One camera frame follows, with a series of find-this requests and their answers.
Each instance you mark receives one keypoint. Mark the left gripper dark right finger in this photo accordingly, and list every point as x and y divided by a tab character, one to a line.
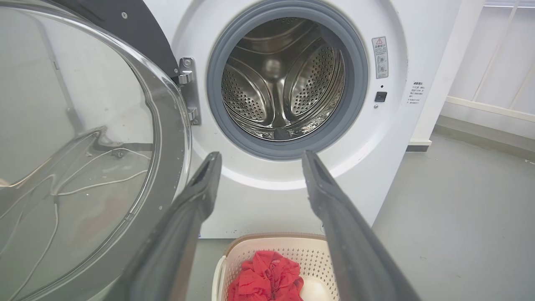
351	251

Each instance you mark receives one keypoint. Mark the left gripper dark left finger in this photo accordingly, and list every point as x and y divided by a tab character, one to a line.
175	242

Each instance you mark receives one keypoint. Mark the round black glass washer door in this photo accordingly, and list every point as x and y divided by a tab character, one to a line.
83	83

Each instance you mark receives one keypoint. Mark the white front-load washing machine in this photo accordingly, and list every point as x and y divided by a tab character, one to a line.
267	200

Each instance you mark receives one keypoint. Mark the metal door hinge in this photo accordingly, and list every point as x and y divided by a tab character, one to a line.
190	92

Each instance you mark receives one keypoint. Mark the black door lock socket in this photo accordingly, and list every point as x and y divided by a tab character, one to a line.
380	96

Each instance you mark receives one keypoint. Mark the white plastic laundry basket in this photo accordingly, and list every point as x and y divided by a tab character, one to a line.
292	244

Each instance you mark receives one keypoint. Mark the red garment with white stripes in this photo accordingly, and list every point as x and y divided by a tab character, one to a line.
263	276

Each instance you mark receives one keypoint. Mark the small printed text sticker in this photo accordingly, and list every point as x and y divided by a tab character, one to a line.
416	93

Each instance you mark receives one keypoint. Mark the stainless steel washer drum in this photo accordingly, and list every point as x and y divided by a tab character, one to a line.
284	83

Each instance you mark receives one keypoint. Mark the grey warning label sticker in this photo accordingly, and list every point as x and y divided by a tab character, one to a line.
380	57

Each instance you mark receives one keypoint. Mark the white partition panel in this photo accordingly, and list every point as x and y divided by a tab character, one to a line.
453	50

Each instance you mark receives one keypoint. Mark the white rail frame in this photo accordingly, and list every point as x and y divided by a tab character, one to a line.
480	106

